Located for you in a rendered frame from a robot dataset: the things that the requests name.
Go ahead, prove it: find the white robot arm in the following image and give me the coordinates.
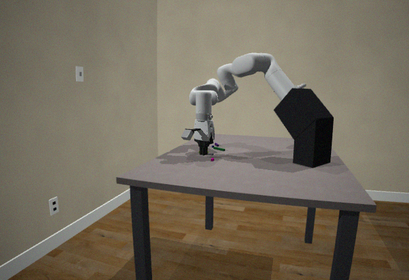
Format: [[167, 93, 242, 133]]
[[189, 53, 306, 120]]

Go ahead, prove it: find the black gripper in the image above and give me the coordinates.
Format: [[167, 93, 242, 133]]
[[194, 119, 215, 155]]

